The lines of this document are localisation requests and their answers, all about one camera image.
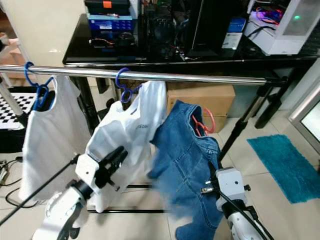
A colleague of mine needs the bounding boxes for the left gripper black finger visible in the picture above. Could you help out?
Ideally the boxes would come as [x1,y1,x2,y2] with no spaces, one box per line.
[102,146,126,166]
[109,151,129,176]

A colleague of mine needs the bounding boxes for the blue denim garment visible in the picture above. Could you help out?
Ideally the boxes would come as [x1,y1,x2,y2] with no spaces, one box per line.
[147,100,227,240]

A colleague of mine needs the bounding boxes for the red plastic clothes hanger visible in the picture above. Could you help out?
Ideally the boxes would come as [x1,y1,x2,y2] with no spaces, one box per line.
[191,106,216,137]

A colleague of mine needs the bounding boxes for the blue plastic clothes hanger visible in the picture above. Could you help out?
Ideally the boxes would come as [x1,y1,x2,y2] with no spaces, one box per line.
[23,61,54,112]
[114,66,142,105]

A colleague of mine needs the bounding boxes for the white shirt with small print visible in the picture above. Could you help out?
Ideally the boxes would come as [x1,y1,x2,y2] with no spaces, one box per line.
[85,80,168,213]

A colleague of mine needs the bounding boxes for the plain white sleeveless shirt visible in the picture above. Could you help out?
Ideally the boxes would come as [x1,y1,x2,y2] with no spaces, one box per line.
[20,76,82,202]

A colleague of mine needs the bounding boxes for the teal floor mat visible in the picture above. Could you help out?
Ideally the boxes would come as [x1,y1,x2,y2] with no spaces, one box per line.
[246,134,320,205]

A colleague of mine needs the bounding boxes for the brown cardboard box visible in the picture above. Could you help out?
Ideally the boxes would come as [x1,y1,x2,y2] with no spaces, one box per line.
[166,82,237,132]

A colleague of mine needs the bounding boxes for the black white checkerboard panel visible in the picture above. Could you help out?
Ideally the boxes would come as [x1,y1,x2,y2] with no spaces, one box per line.
[0,92,37,131]

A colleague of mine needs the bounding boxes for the silver clothes rack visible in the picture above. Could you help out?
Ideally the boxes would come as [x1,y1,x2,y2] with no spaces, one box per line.
[0,62,293,215]

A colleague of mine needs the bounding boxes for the blue electronics box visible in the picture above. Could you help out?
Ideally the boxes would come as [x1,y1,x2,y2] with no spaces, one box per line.
[87,15,135,35]

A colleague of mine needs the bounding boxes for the black case with orange label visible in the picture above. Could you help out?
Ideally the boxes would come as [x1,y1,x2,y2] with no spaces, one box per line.
[84,0,131,16]

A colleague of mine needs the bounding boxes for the small blue white box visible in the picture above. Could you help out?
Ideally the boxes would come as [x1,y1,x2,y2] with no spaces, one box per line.
[221,17,247,50]

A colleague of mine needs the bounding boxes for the black computer tower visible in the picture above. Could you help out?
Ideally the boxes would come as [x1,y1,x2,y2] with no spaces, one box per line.
[185,0,246,53]

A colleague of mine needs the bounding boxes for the white computer case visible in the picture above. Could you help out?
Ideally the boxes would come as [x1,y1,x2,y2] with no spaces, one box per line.
[247,0,320,56]

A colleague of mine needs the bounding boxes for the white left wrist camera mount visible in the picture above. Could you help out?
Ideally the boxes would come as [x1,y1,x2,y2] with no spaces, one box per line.
[76,153,103,188]

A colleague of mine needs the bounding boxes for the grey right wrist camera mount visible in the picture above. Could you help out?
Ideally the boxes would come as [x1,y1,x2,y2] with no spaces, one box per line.
[216,167,249,211]

